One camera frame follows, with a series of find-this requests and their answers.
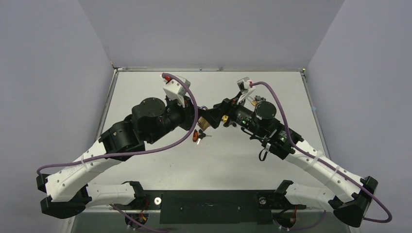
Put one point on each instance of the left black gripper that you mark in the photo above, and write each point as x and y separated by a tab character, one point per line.
188	112

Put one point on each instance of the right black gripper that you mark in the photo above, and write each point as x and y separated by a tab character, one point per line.
229	109

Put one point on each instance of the large brass padlock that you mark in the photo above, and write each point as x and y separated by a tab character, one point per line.
203	124

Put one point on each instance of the keys of orange padlock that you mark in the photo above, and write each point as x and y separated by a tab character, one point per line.
201	135

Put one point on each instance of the yellow padlock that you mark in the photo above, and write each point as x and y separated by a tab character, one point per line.
225	119

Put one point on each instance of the orange padlock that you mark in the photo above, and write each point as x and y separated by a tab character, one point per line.
195	136

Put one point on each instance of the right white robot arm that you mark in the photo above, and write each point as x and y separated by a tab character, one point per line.
346	195

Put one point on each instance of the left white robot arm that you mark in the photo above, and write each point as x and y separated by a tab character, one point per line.
70	190

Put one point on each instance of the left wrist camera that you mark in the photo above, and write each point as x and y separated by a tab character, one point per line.
174	91

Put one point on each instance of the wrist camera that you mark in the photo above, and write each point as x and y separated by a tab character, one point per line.
174	91
246	89

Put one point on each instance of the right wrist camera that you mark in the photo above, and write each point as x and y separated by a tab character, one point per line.
246	89

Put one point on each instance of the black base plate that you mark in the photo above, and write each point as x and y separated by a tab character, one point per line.
212	206

